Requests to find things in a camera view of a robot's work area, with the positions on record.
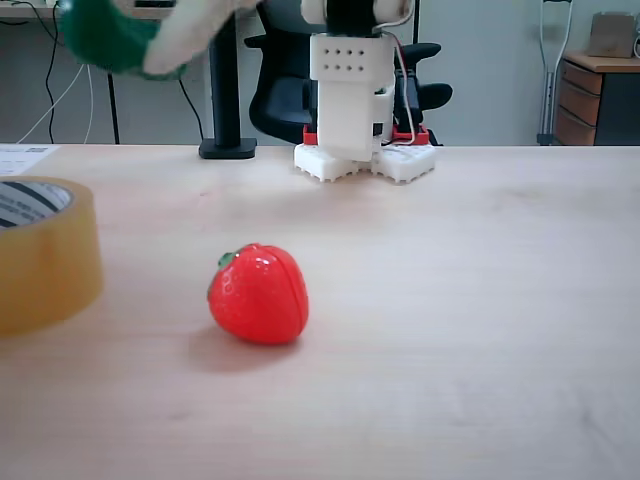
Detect white hanging cable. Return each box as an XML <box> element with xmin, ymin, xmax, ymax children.
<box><xmin>14</xmin><ymin>63</ymin><xmax>96</xmax><ymax>145</ymax></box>

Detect green toy cucumber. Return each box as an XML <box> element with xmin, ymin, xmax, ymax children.
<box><xmin>59</xmin><ymin>0</ymin><xmax>190</xmax><ymax>82</ymax></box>

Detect brown cardboard box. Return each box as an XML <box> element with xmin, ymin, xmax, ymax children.
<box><xmin>585</xmin><ymin>12</ymin><xmax>636</xmax><ymax>59</ymax></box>

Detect wooden drawer cabinet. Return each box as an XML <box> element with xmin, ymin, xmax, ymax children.
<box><xmin>553</xmin><ymin>49</ymin><xmax>640</xmax><ymax>147</ymax></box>

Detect grey metal crutch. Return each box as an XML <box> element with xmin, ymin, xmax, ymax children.
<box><xmin>536</xmin><ymin>0</ymin><xmax>575</xmax><ymax>147</ymax></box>

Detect white printed paper sheet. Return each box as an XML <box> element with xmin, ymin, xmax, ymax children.
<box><xmin>0</xmin><ymin>143</ymin><xmax>62</xmax><ymax>179</ymax></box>

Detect red toy strawberry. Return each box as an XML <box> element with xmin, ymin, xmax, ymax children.
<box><xmin>206</xmin><ymin>242</ymin><xmax>310</xmax><ymax>346</ymax></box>

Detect yellowish packing tape roll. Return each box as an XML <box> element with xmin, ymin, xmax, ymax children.
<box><xmin>0</xmin><ymin>175</ymin><xmax>105</xmax><ymax>340</ymax></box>

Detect thin black hanging cable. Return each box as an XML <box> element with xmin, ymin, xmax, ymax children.
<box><xmin>177</xmin><ymin>77</ymin><xmax>207</xmax><ymax>143</ymax></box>
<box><xmin>43</xmin><ymin>19</ymin><xmax>69</xmax><ymax>145</ymax></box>

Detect black office chair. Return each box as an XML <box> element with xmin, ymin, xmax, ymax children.
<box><xmin>243</xmin><ymin>0</ymin><xmax>454</xmax><ymax>147</ymax></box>

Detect pale background desk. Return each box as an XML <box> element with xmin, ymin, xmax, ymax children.
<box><xmin>0</xmin><ymin>0</ymin><xmax>259</xmax><ymax>145</ymax></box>

